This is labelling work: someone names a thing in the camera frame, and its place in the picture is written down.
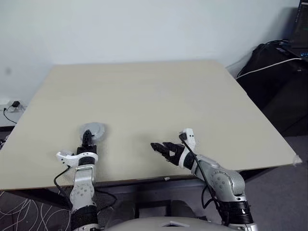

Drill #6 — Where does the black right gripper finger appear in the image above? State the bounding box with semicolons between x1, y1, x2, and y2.
161;141;183;157
150;142;180;167

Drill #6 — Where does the black laptop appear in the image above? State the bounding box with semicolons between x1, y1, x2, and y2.
287;0;308;61

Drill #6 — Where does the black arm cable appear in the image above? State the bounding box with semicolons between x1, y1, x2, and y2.
53;166;118;214
178;131;229;227

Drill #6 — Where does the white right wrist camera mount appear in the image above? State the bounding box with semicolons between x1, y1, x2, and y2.
178;128;200;170

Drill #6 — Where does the clear tape piece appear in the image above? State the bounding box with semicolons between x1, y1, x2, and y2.
292;154;303;167

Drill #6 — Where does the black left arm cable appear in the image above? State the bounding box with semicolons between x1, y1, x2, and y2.
53;166;118;214

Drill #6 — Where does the large black bag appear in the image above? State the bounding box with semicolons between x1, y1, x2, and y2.
235;43;308;137

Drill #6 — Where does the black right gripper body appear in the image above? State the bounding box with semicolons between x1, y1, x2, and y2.
174;144;186;168

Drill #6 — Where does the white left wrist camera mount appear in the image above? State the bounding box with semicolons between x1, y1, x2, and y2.
56;149;99;167

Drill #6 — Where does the thin black laptop cable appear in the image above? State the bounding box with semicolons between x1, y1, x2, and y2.
264;39;292;49

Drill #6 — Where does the white power strip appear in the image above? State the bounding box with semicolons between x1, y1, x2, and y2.
0;97;26;113

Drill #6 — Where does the silver robot torso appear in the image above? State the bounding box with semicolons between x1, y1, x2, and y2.
105;216;231;231

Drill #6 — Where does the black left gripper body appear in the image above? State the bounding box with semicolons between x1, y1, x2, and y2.
76;145;98;157

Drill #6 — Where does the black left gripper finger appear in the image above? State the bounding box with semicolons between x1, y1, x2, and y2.
81;129;94;147

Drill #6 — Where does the black adapter cable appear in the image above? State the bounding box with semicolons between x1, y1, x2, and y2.
3;105;18;124

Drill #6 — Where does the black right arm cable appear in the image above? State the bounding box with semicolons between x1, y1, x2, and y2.
178;131;229;227

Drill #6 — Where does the long white cable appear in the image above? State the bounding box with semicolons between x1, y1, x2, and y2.
235;57;303;79

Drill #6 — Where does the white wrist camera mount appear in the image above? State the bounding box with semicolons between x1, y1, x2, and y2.
56;149;99;167
178;128;200;170

